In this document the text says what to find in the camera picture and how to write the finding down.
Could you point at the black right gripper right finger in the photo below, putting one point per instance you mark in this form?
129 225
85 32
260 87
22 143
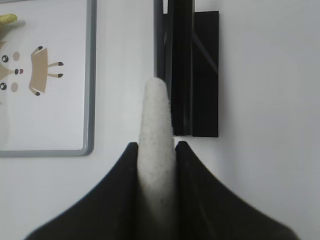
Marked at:
208 210

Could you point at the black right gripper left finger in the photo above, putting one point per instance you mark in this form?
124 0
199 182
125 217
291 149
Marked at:
107 212

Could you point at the white handled kitchen knife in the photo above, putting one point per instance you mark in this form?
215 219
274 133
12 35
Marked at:
156 204

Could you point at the yellow plastic banana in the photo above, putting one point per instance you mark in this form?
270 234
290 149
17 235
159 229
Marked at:
8 22

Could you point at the white deer cutting board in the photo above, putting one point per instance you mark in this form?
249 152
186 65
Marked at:
47 78

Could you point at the black knife stand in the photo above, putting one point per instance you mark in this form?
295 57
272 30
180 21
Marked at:
187 60

